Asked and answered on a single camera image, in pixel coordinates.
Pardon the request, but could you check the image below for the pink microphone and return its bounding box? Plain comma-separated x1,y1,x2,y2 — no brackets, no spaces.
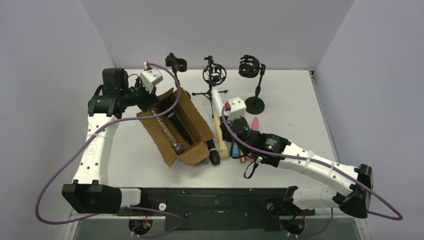
251,117,259,131

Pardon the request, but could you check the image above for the white grey microphone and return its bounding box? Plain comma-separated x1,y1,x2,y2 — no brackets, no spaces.
211,88,224,117

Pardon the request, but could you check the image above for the blue microphone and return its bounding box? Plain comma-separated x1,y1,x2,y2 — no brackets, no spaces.
230,146,240,159

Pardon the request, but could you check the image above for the cream microphone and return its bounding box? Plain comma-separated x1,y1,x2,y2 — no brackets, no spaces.
213,114,230,160

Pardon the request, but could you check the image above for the slim black microphone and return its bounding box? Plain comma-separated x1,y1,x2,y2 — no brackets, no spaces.
158,101,194,145

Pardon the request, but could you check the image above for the clip mic stand round base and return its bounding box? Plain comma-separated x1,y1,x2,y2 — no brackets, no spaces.
165,52,188,84

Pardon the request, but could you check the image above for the tripod shock mount stand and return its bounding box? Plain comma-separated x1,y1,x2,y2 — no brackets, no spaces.
191,55,227,119

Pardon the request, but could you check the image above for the brown cardboard box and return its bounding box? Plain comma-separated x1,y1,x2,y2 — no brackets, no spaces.
140,90,214,168

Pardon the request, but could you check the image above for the silver glitter microphone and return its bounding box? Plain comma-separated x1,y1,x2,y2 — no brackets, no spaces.
149,108,184,155

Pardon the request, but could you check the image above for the gold microphone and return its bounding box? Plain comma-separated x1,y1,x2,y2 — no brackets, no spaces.
239,153,247,164

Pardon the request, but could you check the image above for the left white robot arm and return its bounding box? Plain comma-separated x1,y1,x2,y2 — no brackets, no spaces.
62,66,163,214

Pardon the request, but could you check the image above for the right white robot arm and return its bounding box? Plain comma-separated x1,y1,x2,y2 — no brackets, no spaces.
215,117,374,219

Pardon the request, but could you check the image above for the grey mesh head microphone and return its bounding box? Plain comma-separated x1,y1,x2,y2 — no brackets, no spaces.
198,157,210,166

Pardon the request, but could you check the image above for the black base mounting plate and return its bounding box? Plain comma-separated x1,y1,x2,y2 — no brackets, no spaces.
117,187,316,232

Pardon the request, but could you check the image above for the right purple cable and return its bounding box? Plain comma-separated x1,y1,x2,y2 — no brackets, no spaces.
221,102,404,239

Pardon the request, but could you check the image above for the purple cable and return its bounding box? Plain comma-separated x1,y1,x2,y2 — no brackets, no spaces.
221,102,404,239
34,61,186,239

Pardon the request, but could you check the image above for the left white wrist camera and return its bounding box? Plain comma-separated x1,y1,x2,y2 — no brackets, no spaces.
140,68,164,94

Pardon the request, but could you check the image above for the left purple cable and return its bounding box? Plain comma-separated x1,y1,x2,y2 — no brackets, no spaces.
34,61,186,239

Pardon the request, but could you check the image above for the shock mount stand round base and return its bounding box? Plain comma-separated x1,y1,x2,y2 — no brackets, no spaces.
238,54,266,115

